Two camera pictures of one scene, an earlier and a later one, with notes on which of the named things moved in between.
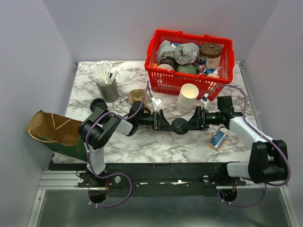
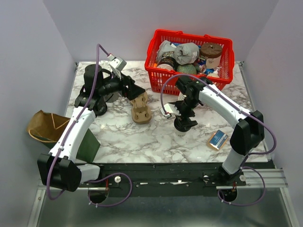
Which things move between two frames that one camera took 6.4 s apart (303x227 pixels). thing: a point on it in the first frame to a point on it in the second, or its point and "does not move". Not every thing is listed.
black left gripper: [160, 123] to [132, 91]
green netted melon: [187, 68] does not move
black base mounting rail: [192, 179] does not move
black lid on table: [98, 102] does not move
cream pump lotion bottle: [215, 74] does not move
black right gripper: [196, 123] to [177, 104]
